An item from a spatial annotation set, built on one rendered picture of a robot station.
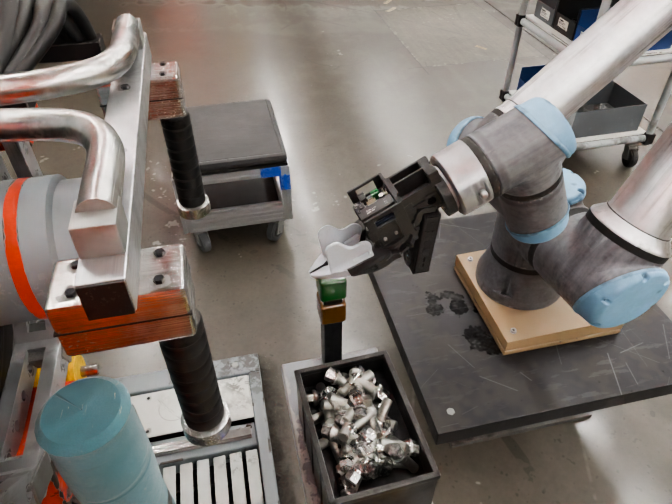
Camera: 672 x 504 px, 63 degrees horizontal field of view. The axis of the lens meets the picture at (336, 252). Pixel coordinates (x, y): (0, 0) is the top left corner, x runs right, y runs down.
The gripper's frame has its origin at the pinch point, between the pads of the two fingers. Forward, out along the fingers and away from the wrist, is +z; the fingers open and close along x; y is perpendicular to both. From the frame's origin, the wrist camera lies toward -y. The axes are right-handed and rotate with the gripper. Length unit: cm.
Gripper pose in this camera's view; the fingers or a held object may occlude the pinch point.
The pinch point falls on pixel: (320, 273)
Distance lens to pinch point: 75.4
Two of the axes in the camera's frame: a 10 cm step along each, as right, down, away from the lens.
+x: 3.0, 6.3, -7.2
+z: -8.6, 5.0, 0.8
